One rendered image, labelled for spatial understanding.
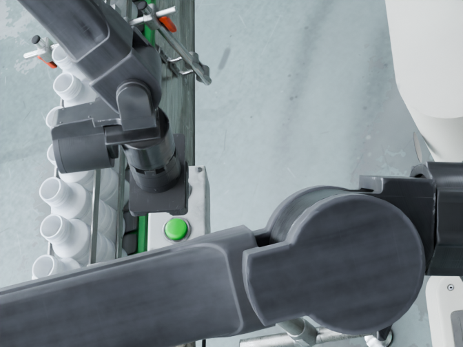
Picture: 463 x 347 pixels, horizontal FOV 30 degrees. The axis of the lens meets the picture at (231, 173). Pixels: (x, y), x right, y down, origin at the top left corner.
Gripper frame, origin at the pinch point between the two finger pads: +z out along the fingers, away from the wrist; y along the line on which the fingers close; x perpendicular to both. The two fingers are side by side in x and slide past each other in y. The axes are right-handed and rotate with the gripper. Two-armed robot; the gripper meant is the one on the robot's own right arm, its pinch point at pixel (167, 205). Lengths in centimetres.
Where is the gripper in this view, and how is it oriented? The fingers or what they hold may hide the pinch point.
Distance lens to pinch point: 110.2
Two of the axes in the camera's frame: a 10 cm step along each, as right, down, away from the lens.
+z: 0.7, 4.7, 8.8
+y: 0.2, 8.8, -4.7
